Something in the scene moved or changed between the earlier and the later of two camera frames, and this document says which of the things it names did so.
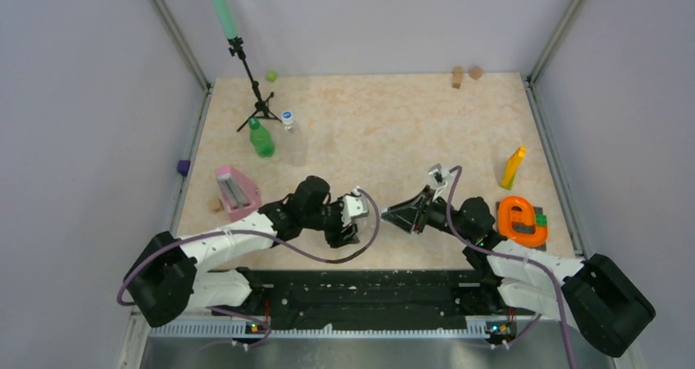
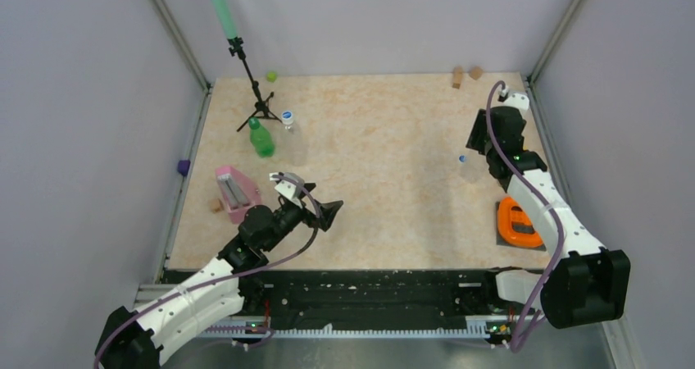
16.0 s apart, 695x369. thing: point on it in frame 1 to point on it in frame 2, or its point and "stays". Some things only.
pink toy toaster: (242, 199) stays
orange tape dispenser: (519, 209) stays
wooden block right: (476, 72) stays
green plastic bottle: (261, 138) stays
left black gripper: (337, 239) to (326, 214)
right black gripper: (406, 218) to (476, 140)
